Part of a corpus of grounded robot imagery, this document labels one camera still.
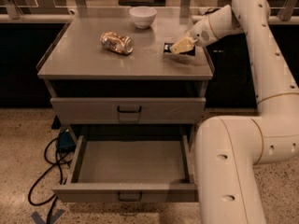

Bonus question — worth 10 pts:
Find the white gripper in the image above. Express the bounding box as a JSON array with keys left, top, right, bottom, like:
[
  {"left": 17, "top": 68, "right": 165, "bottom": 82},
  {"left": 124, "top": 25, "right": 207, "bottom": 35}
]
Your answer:
[{"left": 170, "top": 5, "right": 242, "bottom": 54}]

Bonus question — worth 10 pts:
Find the dark blue rxbar wrapper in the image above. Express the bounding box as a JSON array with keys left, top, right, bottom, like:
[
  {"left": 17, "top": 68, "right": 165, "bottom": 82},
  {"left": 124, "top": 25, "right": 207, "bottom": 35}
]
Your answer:
[{"left": 164, "top": 43, "right": 195, "bottom": 56}]

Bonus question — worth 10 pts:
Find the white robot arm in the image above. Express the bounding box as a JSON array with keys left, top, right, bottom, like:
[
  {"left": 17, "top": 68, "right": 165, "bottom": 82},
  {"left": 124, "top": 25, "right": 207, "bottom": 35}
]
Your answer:
[{"left": 170, "top": 0, "right": 299, "bottom": 224}]

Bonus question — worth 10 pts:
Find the grey drawer cabinet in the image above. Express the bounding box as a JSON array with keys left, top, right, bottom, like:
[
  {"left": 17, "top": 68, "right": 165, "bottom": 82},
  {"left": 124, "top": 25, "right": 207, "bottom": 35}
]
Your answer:
[{"left": 38, "top": 7, "right": 213, "bottom": 140}]

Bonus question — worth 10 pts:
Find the open lower grey drawer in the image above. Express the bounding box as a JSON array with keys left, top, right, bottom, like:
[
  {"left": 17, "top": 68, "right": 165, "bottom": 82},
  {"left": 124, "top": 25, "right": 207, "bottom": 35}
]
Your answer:
[{"left": 53, "top": 135, "right": 198, "bottom": 203}]

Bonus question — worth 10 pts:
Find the closed upper grey drawer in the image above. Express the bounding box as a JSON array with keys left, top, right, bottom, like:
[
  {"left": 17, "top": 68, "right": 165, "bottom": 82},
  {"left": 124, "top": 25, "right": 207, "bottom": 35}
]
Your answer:
[{"left": 50, "top": 98, "right": 206, "bottom": 124}]

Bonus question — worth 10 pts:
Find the white ceramic bowl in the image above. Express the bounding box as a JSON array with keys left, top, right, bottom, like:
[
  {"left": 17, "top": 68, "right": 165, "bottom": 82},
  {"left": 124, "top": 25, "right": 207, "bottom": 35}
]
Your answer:
[{"left": 129, "top": 7, "right": 157, "bottom": 29}]

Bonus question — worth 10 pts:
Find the crushed gold soda can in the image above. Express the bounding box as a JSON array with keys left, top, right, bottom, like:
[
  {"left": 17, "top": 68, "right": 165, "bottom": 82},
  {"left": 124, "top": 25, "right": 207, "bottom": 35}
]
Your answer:
[{"left": 100, "top": 32, "right": 134, "bottom": 55}]

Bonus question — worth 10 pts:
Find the blue power box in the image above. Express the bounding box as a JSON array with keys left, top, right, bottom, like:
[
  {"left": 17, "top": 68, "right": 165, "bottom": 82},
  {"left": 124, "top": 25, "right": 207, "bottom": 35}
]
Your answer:
[{"left": 56, "top": 131, "right": 76, "bottom": 153}]

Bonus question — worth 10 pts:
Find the black floor cable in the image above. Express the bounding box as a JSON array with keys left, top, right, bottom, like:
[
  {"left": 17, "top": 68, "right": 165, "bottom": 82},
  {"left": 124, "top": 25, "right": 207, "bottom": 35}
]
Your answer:
[{"left": 27, "top": 136, "right": 74, "bottom": 224}]

